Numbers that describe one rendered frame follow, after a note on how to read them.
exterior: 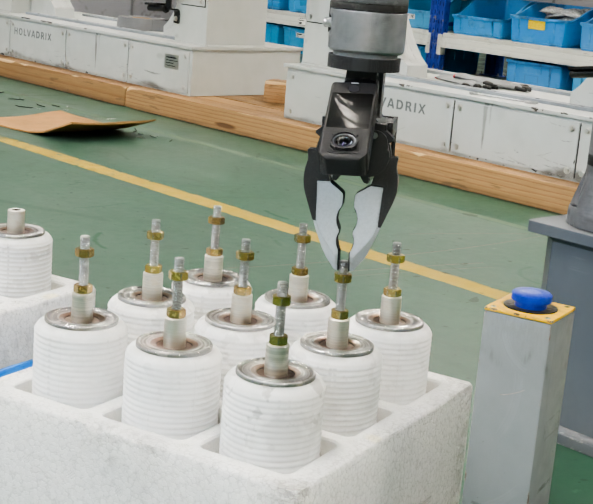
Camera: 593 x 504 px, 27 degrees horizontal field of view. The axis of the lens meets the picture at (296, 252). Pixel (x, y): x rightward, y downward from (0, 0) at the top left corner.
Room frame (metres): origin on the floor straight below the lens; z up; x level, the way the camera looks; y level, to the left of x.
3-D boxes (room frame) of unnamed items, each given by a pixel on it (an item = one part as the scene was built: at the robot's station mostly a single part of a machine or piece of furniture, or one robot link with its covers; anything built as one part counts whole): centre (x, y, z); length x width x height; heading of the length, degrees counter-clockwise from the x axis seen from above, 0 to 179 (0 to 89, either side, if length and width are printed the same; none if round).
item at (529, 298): (1.20, -0.24, 0.32); 0.04 x 0.04 x 0.02
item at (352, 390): (1.22, -0.05, 0.16); 0.10 x 0.10 x 0.18
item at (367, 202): (1.24, -0.07, 0.38); 0.06 x 0.03 x 0.09; 172
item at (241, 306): (1.28, 0.05, 0.26); 0.02 x 0.02 x 0.03
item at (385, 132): (1.24, -0.05, 0.48); 0.09 x 0.08 x 0.12; 172
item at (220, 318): (1.28, 0.05, 0.25); 0.08 x 0.08 x 0.01
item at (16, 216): (1.60, 0.37, 0.26); 0.02 x 0.02 x 0.03
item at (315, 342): (1.22, -0.05, 0.25); 0.08 x 0.08 x 0.01
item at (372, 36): (1.23, -0.05, 0.56); 0.08 x 0.08 x 0.05
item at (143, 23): (5.34, 0.71, 0.29); 0.26 x 0.20 x 0.05; 44
